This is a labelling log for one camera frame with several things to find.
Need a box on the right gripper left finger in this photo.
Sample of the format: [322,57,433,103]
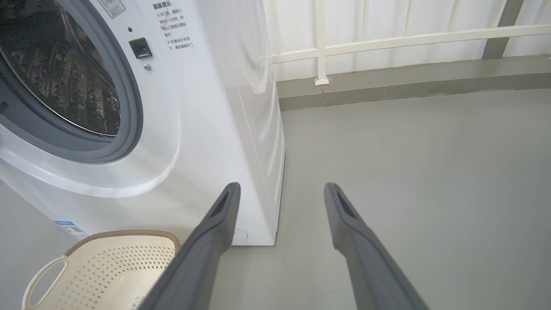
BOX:
[138,182,241,310]

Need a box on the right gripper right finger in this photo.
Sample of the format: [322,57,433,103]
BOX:
[324,182,431,310]

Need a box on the cream perforated laundry basket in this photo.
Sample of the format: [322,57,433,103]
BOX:
[22,229,182,310]

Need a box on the white front-load washing machine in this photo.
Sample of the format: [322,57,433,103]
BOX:
[0,0,287,247]

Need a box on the blue energy label sticker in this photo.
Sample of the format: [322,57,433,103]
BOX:
[54,220,89,241]

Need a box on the grey floor curb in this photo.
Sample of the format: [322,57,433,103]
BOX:
[275,54,551,112]

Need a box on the white metal railing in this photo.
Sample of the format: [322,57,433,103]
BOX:
[263,0,551,86]

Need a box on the grey post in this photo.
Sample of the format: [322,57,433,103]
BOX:
[481,0,526,60]

